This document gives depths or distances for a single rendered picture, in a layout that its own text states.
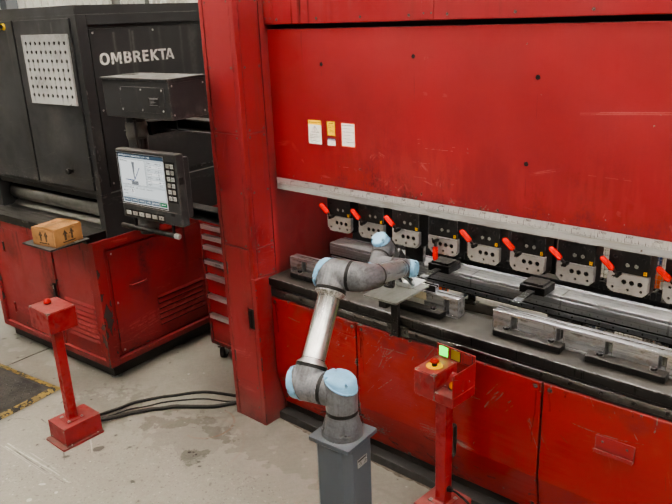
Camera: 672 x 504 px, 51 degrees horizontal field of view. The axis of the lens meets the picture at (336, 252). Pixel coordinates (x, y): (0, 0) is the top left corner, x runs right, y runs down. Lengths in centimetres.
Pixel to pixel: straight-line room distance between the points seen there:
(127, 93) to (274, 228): 100
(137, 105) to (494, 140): 172
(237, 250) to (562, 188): 176
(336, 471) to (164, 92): 189
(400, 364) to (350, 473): 91
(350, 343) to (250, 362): 71
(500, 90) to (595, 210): 58
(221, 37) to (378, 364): 175
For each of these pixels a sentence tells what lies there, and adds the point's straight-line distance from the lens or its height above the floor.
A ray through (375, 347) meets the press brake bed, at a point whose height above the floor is 67.
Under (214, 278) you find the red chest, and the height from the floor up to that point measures 62.
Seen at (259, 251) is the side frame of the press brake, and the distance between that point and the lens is 372.
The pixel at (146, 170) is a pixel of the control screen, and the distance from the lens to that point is 362.
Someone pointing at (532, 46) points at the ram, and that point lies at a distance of 280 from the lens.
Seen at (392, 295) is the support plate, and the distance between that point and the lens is 316.
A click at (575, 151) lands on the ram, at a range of 277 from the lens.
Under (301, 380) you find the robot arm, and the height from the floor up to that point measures 98.
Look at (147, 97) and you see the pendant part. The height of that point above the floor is 186.
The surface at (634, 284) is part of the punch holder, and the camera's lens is 281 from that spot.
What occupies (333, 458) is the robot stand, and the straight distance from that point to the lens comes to 259.
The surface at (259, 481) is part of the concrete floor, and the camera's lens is 373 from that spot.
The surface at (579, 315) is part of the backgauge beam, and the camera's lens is 327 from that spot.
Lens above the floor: 221
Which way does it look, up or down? 19 degrees down
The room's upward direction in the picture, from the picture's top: 2 degrees counter-clockwise
